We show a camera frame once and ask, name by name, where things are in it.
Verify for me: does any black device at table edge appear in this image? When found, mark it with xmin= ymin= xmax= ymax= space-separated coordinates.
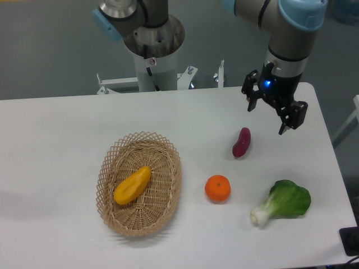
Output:
xmin=339 ymin=227 xmax=358 ymax=256

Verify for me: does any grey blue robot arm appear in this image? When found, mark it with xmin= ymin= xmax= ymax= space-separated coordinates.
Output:
xmin=92 ymin=1 xmax=328 ymax=133

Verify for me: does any purple sweet potato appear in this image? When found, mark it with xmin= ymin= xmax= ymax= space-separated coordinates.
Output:
xmin=232 ymin=127 xmax=251 ymax=158

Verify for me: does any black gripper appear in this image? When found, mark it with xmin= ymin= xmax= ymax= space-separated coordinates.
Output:
xmin=241 ymin=62 xmax=308 ymax=135

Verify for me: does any orange tangerine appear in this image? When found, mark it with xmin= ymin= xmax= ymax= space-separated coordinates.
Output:
xmin=204 ymin=175 xmax=231 ymax=202

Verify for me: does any white metal frame bracket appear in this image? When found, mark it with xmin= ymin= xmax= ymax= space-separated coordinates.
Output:
xmin=213 ymin=59 xmax=225 ymax=88

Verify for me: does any black cable on pedestal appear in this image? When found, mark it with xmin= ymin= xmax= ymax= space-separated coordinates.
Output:
xmin=142 ymin=44 xmax=161 ymax=92

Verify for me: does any white post at right edge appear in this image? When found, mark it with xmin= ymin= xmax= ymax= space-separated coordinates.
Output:
xmin=332 ymin=95 xmax=358 ymax=149

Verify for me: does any green bok choy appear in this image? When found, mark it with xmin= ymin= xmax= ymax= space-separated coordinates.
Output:
xmin=250 ymin=180 xmax=311 ymax=225

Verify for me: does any yellow mango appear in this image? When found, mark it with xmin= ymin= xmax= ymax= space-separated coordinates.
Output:
xmin=113 ymin=166 xmax=151 ymax=205

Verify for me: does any woven wicker basket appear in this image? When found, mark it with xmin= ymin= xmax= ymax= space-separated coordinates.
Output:
xmin=96 ymin=132 xmax=182 ymax=236

